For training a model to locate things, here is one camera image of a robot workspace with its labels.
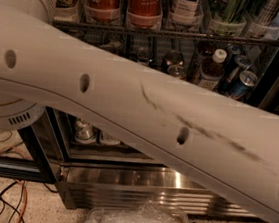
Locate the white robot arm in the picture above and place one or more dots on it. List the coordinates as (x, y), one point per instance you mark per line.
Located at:
(228, 147)

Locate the rear white floral can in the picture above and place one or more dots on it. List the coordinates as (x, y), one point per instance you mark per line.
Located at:
(108, 48)

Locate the right red Coca-Cola can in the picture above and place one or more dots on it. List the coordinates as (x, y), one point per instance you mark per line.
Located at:
(143, 13)

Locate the rear blue can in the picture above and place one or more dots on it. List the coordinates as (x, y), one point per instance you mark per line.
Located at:
(143, 55)

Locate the bottom shelf white can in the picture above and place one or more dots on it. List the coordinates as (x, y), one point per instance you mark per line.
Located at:
(84, 132)

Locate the left glass fridge door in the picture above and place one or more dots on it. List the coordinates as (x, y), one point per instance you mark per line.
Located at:
(28, 155)

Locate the rear orange can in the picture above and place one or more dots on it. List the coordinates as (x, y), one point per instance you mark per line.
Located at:
(172, 57)

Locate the orange can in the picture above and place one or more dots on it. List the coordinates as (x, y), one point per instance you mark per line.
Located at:
(172, 57)
(177, 72)

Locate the bottom shelf water bottle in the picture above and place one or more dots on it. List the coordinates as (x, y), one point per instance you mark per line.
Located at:
(107, 139)

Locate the white labelled bottle top shelf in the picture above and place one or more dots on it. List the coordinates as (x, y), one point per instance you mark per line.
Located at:
(184, 14)

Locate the front orange can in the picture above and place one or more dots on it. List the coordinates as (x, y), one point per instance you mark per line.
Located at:
(177, 72)

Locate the green striped can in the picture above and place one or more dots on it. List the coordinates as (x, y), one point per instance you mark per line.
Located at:
(227, 16)

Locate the middle slim blue can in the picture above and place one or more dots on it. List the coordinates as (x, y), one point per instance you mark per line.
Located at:
(237, 64)

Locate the slim blue can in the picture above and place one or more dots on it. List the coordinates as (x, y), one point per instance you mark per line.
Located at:
(237, 64)
(246, 81)

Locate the front slim blue can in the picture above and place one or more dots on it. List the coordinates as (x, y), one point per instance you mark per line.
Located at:
(246, 81)

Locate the plaid patterned can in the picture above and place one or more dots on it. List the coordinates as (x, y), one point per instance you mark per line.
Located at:
(262, 14)

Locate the brown tea bottle white cap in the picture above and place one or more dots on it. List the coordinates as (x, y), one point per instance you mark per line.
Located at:
(211, 70)

